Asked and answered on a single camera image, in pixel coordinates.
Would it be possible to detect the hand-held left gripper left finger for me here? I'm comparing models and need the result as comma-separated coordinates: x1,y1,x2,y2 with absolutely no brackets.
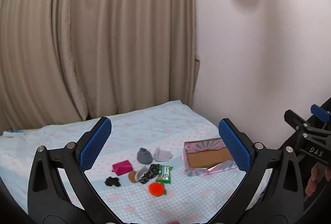
27,117,121,224

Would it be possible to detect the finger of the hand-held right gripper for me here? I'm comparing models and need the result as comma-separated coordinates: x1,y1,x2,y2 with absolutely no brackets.
310,104,331,124
284,109,331,140

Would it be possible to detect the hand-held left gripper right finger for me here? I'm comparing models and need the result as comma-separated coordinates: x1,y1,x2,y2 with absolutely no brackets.
208,118,304,224

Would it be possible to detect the cardboard box with pink lining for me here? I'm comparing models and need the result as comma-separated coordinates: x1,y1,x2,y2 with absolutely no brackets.
182,137,240,177

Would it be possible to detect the magenta pouch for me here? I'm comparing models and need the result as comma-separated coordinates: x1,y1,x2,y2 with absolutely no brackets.
112,160,133,173

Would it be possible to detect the small black fabric item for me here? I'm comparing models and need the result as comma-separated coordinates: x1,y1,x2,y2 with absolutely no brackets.
105,176,121,187

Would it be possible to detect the black patterned scrunchie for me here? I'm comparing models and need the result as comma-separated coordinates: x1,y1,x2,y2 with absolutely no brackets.
136,164,161,185

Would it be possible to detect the green wipes packet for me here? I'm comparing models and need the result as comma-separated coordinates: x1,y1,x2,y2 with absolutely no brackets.
156,165,174,184

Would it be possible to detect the orange pom-pom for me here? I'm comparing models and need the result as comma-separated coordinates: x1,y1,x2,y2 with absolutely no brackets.
148,183,167,197

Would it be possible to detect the person's right hand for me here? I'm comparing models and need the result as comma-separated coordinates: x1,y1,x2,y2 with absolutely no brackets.
305,164,331,197

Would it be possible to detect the dark grey rolled sock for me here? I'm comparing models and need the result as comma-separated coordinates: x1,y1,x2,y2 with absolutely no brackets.
137,147,153,164

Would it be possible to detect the blue checked bed sheet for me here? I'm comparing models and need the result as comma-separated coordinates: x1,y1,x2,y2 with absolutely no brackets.
0,100,267,224

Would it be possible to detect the light grey cloth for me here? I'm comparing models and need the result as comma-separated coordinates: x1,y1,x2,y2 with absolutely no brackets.
153,146,173,162

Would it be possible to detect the beige curtain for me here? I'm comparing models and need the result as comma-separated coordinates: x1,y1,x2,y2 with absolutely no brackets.
0,0,201,134

